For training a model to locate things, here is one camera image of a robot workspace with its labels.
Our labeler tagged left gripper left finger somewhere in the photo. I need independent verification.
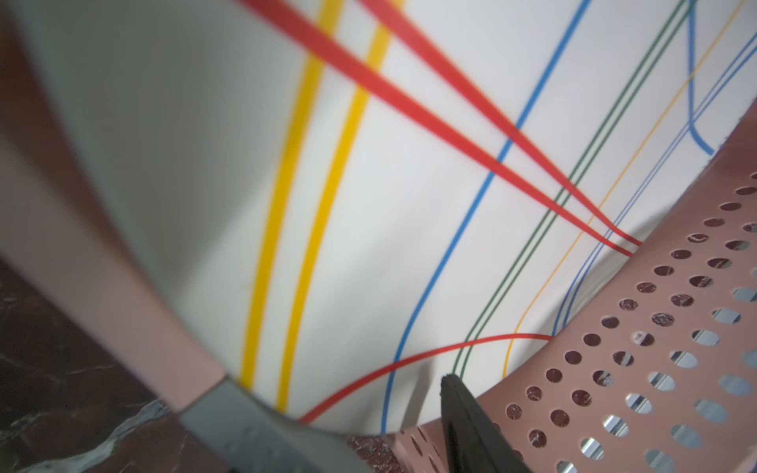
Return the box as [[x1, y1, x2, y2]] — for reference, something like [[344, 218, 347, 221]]
[[179, 378, 371, 472]]

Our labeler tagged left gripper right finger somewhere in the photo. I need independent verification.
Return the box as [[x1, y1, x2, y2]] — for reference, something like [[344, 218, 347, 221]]
[[441, 374, 530, 473]]

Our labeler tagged plaid striped white plate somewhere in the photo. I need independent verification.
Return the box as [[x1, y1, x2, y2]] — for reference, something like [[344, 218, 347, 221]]
[[4, 1, 756, 435]]

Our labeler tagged pink perforated plastic basket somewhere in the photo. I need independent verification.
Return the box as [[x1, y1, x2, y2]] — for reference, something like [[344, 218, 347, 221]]
[[1, 110, 756, 472]]

